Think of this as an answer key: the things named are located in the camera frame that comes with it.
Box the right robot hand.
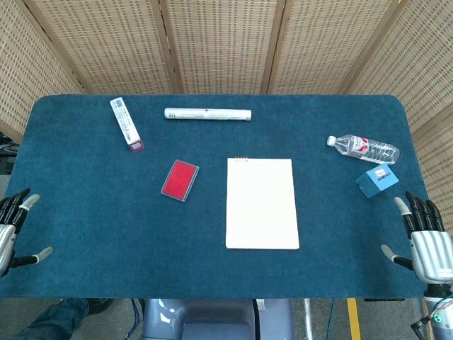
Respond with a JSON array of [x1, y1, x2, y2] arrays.
[[380, 191, 453, 285]]

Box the black shoe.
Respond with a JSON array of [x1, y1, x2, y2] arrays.
[[86, 297, 115, 316]]

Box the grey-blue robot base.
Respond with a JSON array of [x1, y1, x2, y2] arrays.
[[139, 298, 294, 340]]

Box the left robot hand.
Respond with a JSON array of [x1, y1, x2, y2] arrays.
[[0, 188, 54, 278]]

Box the white rolled paper tube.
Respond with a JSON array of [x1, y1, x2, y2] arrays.
[[164, 107, 253, 123]]

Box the yellow floor tape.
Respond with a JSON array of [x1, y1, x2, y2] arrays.
[[346, 297, 362, 340]]

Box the white tube with red cap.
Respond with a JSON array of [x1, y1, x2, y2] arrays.
[[110, 97, 146, 154]]

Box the person's leg in jeans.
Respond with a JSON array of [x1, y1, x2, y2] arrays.
[[10, 297, 89, 340]]

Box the woven bamboo folding screen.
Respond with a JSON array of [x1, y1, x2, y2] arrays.
[[0, 0, 453, 245]]

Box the small blue box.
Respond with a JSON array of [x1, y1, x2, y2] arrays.
[[355, 164, 400, 198]]

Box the blue table mat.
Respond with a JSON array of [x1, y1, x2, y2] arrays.
[[0, 93, 453, 300]]

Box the white spiral notepad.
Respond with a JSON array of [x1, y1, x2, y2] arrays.
[[225, 156, 300, 250]]

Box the clear plastic water bottle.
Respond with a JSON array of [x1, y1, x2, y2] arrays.
[[326, 134, 401, 166]]

